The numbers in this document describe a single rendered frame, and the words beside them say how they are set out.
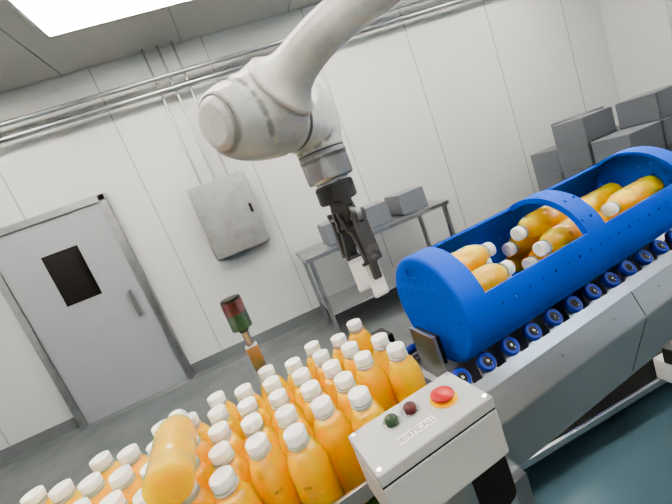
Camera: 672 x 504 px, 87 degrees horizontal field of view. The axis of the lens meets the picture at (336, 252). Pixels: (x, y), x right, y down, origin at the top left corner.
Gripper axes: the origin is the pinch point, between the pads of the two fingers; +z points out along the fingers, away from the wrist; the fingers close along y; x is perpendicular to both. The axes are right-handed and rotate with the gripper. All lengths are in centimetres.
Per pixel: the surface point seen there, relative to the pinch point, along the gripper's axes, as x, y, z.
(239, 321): 26, 42, 7
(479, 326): -17.8, -4.9, 18.8
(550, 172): -361, 241, 58
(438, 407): 5.1, -20.6, 16.2
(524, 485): -20, 0, 66
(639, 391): -114, 32, 112
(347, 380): 12.2, -1.6, 15.8
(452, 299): -15.6, -1.8, 11.9
